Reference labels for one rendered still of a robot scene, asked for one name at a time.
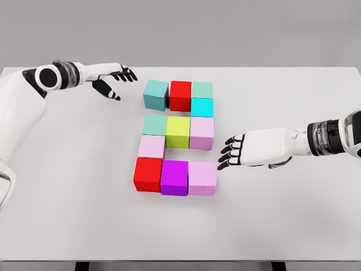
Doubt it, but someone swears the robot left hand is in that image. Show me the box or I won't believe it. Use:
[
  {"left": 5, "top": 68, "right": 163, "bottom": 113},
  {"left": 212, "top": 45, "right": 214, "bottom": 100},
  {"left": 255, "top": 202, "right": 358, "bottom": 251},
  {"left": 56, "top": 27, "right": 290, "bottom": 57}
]
[{"left": 91, "top": 63, "right": 139, "bottom": 102}]

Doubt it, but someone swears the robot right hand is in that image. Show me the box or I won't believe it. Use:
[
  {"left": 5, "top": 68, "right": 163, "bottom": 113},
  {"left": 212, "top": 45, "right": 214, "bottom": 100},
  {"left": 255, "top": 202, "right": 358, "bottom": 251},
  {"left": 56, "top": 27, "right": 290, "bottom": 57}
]
[{"left": 217, "top": 128, "right": 293, "bottom": 171}]

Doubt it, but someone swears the teal cube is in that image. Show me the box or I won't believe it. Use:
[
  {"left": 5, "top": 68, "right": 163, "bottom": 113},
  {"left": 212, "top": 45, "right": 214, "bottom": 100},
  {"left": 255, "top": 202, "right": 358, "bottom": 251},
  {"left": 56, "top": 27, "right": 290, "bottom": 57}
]
[{"left": 143, "top": 79, "right": 170, "bottom": 111}]

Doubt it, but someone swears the pale pink cube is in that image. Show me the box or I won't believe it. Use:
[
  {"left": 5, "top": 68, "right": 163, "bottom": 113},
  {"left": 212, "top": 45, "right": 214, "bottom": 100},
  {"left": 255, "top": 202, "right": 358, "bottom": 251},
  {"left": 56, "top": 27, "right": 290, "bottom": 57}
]
[
  {"left": 188, "top": 116, "right": 215, "bottom": 151},
  {"left": 137, "top": 134, "right": 167, "bottom": 159},
  {"left": 187, "top": 161, "right": 218, "bottom": 196}
]

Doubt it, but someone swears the bright cyan cube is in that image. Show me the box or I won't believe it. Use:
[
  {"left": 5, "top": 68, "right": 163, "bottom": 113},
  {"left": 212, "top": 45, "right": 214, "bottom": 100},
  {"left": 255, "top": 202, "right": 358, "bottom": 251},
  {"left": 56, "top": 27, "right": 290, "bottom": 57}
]
[{"left": 190, "top": 97, "right": 214, "bottom": 118}]

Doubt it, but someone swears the mint green cube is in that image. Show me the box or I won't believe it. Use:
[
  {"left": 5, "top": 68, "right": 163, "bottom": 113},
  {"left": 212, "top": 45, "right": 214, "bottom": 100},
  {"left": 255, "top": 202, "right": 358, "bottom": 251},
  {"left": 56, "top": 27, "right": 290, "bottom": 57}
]
[
  {"left": 142, "top": 114, "right": 169, "bottom": 136},
  {"left": 191, "top": 81, "right": 214, "bottom": 99}
]

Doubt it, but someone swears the red cube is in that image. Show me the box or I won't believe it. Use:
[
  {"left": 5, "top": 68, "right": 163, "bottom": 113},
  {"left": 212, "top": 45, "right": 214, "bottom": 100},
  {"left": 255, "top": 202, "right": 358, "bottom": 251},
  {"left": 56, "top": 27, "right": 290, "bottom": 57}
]
[
  {"left": 169, "top": 80, "right": 193, "bottom": 112},
  {"left": 133, "top": 157, "right": 164, "bottom": 194}
]

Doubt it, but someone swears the yellow-green cube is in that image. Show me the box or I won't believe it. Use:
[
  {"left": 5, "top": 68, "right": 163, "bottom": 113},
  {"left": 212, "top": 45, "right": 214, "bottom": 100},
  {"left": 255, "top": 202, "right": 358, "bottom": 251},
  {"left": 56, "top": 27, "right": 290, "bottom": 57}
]
[{"left": 165, "top": 116, "right": 191, "bottom": 149}]

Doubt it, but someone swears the magenta purple cube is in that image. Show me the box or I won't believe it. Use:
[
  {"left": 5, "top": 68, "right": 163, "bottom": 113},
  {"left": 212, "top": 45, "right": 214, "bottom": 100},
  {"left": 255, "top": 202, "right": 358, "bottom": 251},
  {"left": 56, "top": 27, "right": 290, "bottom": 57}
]
[{"left": 160, "top": 159, "right": 189, "bottom": 196}]

